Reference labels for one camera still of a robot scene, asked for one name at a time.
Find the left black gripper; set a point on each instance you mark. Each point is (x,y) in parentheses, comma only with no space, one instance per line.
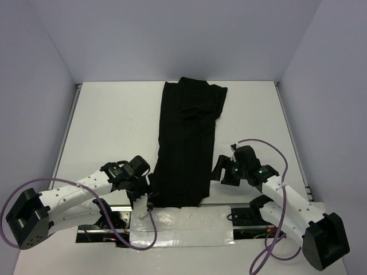
(147,189)

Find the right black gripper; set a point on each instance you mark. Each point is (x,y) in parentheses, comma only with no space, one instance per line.
(223,161)

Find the black long sleeve shirt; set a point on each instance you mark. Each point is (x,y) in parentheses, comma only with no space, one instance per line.
(187,123)

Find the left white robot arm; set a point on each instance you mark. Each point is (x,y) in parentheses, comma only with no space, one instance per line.
(35,216)

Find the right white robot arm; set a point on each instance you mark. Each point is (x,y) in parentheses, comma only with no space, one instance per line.
(321,236)

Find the glossy white tape sheet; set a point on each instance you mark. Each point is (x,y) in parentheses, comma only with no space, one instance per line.
(193,227)

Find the white front board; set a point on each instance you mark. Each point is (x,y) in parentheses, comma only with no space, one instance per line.
(60,254)

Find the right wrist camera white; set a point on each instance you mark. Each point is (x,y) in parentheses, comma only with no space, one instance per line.
(236,150)

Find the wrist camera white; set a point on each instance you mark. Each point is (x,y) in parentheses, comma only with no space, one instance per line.
(236,150)
(141,206)

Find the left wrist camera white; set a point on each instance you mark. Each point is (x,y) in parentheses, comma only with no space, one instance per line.
(141,206)

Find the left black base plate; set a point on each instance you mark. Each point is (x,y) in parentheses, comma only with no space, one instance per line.
(120,213)

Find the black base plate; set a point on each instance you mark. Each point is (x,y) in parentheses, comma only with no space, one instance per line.
(248,216)
(120,213)

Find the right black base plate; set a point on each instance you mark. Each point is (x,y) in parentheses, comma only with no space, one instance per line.
(248,216)

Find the aluminium table edge rail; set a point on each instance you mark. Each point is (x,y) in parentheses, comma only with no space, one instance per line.
(299,162)

